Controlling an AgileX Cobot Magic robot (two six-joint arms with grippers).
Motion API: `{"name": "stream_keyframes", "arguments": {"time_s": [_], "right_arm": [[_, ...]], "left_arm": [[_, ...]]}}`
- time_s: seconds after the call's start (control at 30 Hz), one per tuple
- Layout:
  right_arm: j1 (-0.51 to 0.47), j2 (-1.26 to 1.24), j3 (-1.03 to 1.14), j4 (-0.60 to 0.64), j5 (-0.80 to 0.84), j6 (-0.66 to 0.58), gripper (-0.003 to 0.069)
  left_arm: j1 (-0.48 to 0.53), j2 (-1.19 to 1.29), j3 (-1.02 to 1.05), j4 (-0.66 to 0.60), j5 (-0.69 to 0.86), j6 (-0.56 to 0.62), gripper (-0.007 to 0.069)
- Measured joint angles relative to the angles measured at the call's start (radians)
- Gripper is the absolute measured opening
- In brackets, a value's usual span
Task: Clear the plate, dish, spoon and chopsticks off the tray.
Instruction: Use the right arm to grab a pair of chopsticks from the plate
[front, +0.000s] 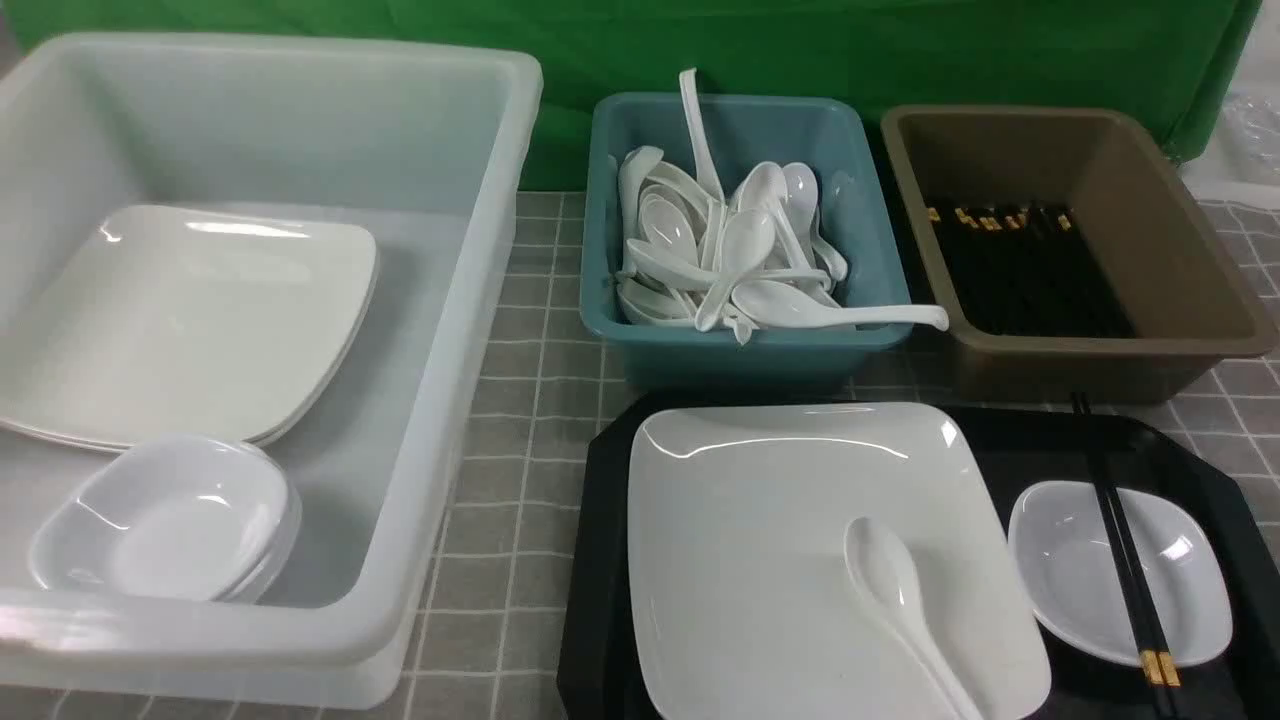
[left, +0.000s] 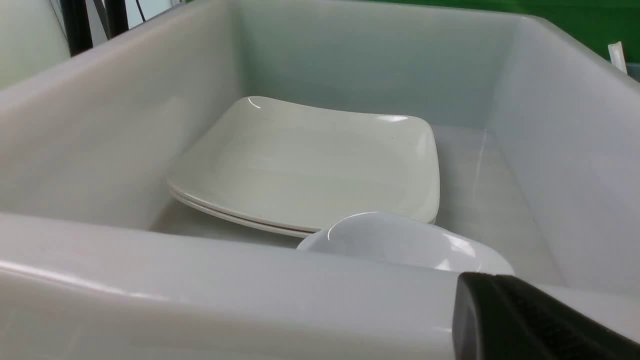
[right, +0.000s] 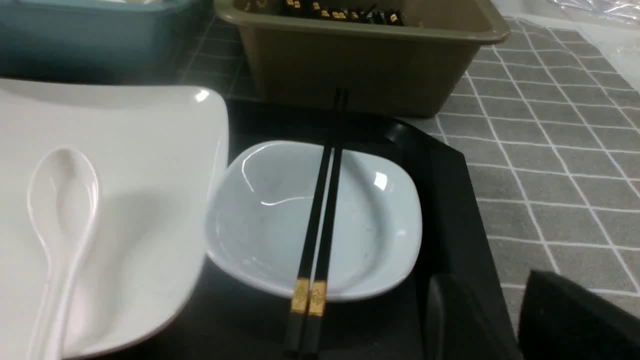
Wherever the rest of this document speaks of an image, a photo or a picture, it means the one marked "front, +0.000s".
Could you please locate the white square rice plate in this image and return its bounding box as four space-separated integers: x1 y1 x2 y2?
627 402 1052 719

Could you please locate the green backdrop cloth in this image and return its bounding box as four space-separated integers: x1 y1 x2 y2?
3 1 1261 191

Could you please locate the black chopstick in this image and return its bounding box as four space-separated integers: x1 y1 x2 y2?
1084 428 1171 719
1071 392 1184 719

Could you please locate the grey checked tablecloth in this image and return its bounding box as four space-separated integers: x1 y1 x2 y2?
3 193 1277 719

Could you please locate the teal plastic bin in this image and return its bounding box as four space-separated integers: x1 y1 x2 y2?
580 92 911 388

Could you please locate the white soup spoon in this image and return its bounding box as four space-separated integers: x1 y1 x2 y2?
844 516 984 719

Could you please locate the pile of black chopsticks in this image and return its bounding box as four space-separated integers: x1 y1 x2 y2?
927 196 1137 340

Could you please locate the white spoon front of bin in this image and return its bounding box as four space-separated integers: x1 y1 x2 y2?
731 279 950 332

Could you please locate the clear plastic bag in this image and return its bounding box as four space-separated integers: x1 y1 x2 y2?
1220 88 1279 184

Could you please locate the large translucent white bin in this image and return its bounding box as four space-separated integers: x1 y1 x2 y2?
3 32 541 717

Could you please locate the white spoon long handle upright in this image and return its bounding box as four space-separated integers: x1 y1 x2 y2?
678 67 724 202

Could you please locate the brown plastic bin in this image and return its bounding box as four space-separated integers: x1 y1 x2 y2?
881 105 1277 404

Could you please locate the white spoon centre of pile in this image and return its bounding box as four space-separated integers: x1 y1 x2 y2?
694 209 774 332

